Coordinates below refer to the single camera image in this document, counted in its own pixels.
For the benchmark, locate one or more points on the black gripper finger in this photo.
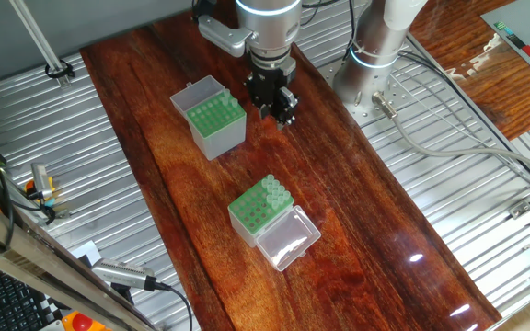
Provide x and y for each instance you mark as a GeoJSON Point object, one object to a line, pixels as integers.
{"type": "Point", "coordinates": [287, 108]}
{"type": "Point", "coordinates": [263, 111]}

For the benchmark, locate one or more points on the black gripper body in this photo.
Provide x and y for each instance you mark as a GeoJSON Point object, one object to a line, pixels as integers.
{"type": "Point", "coordinates": [267, 87]}

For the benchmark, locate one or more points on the tall translucent green tip box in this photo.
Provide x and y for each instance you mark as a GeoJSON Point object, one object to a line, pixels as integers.
{"type": "Point", "coordinates": [219, 138]}

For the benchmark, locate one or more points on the low green rack tip box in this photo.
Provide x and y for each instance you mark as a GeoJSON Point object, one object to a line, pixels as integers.
{"type": "Point", "coordinates": [260, 209]}

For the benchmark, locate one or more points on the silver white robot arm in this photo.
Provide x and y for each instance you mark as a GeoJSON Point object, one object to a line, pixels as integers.
{"type": "Point", "coordinates": [269, 27]}

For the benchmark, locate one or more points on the glossy brown wooden board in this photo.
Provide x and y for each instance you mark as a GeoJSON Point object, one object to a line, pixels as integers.
{"type": "Point", "coordinates": [361, 276]}

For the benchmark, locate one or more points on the scuffed brown wooden board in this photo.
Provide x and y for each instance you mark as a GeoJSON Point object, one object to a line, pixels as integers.
{"type": "Point", "coordinates": [476, 83]}

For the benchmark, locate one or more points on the white paper sheet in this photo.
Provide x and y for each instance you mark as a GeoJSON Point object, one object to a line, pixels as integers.
{"type": "Point", "coordinates": [88, 252]}

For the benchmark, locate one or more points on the green block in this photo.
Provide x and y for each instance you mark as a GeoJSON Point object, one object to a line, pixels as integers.
{"type": "Point", "coordinates": [499, 25]}

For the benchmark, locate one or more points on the aluminium pole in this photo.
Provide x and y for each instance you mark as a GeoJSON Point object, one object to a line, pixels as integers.
{"type": "Point", "coordinates": [39, 41]}

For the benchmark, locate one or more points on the teal block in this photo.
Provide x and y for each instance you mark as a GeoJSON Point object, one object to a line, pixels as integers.
{"type": "Point", "coordinates": [508, 31]}

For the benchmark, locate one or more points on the black block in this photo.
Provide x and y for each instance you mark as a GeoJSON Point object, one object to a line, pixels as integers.
{"type": "Point", "coordinates": [515, 41]}

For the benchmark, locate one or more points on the orange yellow plastic object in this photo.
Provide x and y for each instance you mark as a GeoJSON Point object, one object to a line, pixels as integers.
{"type": "Point", "coordinates": [28, 186]}

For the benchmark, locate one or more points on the red block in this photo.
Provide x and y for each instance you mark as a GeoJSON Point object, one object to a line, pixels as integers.
{"type": "Point", "coordinates": [529, 50]}

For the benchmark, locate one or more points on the yellow button box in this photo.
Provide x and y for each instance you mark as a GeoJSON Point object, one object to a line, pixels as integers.
{"type": "Point", "coordinates": [101, 327]}

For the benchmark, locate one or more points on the red emergency stop button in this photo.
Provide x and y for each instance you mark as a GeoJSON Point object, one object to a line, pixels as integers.
{"type": "Point", "coordinates": [82, 323]}

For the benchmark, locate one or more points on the black keyboard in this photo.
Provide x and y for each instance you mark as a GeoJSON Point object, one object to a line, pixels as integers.
{"type": "Point", "coordinates": [3, 303]}

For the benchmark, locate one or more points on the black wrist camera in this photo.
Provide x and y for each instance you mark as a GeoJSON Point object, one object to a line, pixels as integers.
{"type": "Point", "coordinates": [203, 8]}

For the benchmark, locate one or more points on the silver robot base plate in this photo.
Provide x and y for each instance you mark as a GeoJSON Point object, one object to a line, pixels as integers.
{"type": "Point", "coordinates": [398, 92]}

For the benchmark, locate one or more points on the long silver depth camera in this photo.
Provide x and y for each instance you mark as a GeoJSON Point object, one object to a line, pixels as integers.
{"type": "Point", "coordinates": [122, 273]}

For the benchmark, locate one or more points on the black camera stand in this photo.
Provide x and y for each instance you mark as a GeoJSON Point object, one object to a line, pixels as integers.
{"type": "Point", "coordinates": [122, 294]}

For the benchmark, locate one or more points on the small silver camera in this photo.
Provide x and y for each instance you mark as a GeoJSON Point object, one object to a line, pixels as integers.
{"type": "Point", "coordinates": [42, 179]}

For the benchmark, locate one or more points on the aluminium corner bracket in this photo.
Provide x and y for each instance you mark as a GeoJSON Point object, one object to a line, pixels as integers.
{"type": "Point", "coordinates": [520, 209]}

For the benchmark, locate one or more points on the steel frame bar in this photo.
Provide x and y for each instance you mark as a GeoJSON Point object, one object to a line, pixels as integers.
{"type": "Point", "coordinates": [39, 257]}

